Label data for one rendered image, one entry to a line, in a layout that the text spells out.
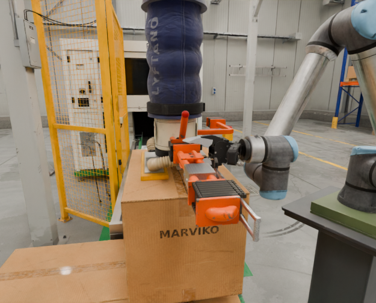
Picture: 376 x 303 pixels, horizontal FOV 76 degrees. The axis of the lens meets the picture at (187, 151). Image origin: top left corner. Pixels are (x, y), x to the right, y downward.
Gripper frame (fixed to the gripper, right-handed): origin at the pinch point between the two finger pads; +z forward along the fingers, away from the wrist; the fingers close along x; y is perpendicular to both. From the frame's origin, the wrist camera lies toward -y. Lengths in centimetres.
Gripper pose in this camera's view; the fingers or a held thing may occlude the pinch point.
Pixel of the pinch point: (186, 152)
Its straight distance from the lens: 74.5
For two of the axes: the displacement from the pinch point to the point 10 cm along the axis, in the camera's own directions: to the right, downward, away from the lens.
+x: 0.2, -9.7, -2.4
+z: -9.9, 0.2, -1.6
